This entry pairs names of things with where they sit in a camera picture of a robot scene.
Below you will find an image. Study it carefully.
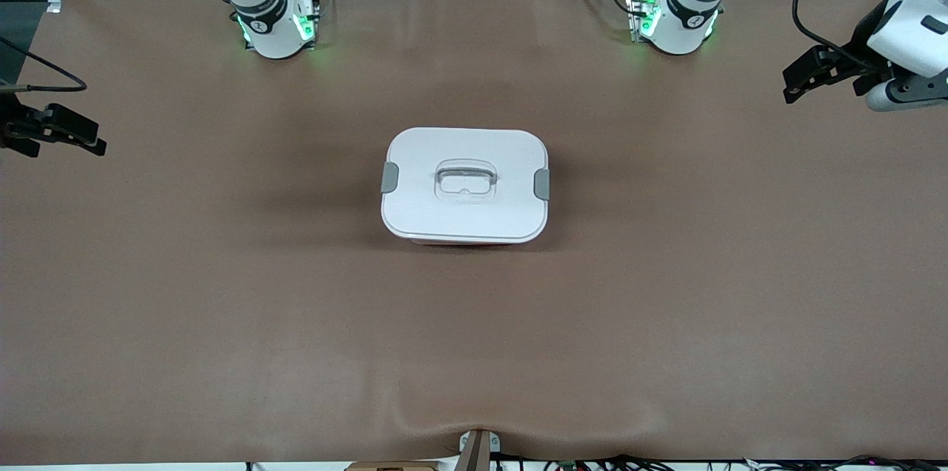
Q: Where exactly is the white lid with grey clips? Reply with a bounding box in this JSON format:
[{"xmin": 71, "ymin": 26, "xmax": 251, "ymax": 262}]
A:
[{"xmin": 381, "ymin": 127, "xmax": 550, "ymax": 245}]

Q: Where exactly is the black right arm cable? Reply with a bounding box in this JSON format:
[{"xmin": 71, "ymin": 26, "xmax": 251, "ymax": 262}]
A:
[{"xmin": 0, "ymin": 37, "xmax": 88, "ymax": 93}]

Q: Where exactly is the pink plastic box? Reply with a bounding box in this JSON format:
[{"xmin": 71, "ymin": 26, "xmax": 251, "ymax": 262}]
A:
[{"xmin": 409, "ymin": 237, "xmax": 529, "ymax": 247}]

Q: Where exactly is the brown table mat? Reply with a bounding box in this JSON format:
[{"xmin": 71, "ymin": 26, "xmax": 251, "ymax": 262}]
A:
[{"xmin": 0, "ymin": 0, "xmax": 948, "ymax": 466}]

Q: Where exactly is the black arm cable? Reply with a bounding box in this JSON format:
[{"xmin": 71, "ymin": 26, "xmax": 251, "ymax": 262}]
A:
[
  {"xmin": 0, "ymin": 37, "xmax": 88, "ymax": 93},
  {"xmin": 792, "ymin": 0, "xmax": 887, "ymax": 73}
]

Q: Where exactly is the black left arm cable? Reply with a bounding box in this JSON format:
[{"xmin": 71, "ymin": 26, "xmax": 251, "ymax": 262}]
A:
[{"xmin": 792, "ymin": 0, "xmax": 887, "ymax": 73}]

